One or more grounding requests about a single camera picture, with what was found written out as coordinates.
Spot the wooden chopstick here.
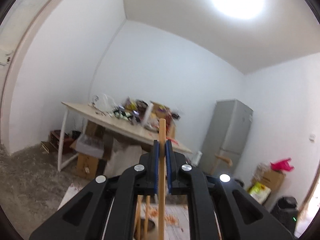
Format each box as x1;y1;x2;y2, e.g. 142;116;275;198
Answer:
144;196;151;240
134;195;143;240
158;119;166;240

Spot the cardboard box under table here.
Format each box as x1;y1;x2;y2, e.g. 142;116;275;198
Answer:
76;153;106;180

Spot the white sack under table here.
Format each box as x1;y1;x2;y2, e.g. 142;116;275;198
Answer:
103;140;146;178

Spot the black trash bin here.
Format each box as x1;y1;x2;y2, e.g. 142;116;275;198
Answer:
271;196;298;234

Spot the grey refrigerator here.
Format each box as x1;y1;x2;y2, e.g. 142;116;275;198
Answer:
198;100;253;176

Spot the pink plastic bag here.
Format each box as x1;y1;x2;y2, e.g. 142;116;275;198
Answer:
270;158;294;172

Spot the white wooden side table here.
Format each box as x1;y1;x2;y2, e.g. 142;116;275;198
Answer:
57;101;193;172

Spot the clutter box on table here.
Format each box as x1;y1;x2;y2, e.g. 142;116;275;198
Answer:
143;101;180;137

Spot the white panel door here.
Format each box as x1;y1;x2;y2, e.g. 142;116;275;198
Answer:
0;0;83;136

